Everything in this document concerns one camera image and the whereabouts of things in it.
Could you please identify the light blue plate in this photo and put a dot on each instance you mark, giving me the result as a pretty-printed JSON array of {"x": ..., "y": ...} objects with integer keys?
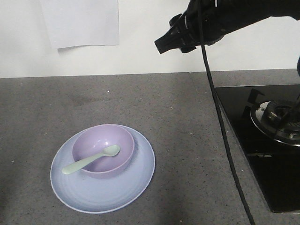
[{"x": 92, "y": 195}]

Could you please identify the white paper sheet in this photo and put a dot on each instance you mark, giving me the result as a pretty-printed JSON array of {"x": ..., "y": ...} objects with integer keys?
[{"x": 72, "y": 23}]

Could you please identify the black glass gas stove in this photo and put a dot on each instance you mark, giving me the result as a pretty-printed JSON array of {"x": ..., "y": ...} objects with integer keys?
[{"x": 276, "y": 166}]

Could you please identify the lilac plastic bowl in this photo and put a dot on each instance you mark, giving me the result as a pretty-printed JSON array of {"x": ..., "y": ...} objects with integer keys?
[{"x": 94, "y": 140}]

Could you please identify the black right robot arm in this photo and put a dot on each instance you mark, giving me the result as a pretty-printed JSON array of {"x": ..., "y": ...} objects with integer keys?
[{"x": 232, "y": 15}]

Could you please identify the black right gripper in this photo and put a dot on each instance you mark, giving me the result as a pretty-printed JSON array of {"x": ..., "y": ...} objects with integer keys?
[{"x": 194, "y": 27}]

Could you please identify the mint green plastic spoon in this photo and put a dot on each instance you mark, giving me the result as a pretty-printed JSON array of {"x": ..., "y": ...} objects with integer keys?
[{"x": 109, "y": 151}]

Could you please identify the steel gas burner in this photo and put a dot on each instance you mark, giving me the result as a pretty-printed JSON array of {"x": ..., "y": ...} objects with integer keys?
[{"x": 279, "y": 120}]

